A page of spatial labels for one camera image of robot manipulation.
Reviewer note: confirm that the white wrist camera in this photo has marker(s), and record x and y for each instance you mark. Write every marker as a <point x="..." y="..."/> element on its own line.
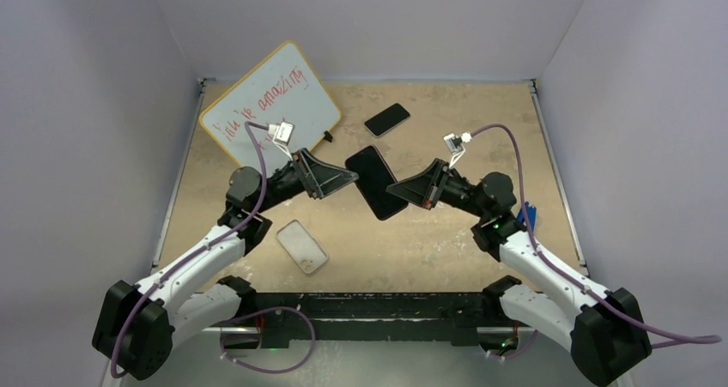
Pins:
<point x="281" y="133"/>
<point x="455" y="143"/>

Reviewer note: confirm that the white board yellow frame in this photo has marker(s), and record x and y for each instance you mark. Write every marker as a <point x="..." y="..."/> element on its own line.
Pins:
<point x="282" y="87"/>

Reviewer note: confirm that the white phone case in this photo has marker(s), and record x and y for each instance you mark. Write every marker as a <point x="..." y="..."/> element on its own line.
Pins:
<point x="302" y="247"/>

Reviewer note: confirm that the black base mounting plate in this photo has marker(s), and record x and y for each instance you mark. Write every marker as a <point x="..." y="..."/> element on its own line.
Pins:
<point x="469" y="319"/>

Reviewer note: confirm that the aluminium frame rail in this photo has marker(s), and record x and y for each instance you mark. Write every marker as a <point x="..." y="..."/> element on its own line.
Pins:
<point x="155" y="321"/>

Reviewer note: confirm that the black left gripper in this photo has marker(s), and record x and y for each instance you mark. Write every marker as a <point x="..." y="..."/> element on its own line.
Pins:
<point x="323" y="178"/>

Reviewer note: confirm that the blue marker pen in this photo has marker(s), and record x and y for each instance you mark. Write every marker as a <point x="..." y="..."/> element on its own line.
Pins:
<point x="528" y="213"/>

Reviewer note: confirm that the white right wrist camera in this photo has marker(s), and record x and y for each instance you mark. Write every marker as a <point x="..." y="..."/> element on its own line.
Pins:
<point x="455" y="143"/>

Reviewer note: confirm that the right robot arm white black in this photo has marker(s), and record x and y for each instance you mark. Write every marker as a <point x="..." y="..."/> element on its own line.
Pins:
<point x="600" y="328"/>

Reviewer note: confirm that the black phone case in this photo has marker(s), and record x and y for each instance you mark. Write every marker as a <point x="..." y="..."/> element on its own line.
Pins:
<point x="374" y="176"/>

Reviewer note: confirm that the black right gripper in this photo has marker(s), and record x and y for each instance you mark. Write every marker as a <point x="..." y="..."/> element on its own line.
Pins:
<point x="421" y="189"/>

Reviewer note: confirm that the black phone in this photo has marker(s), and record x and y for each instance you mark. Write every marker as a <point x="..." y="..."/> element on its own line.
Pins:
<point x="386" y="120"/>

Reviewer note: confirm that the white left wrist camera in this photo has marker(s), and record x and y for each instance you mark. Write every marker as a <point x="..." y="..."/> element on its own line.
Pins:
<point x="281" y="133"/>

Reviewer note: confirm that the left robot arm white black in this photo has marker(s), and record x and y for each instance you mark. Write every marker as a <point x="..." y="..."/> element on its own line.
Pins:
<point x="237" y="232"/>

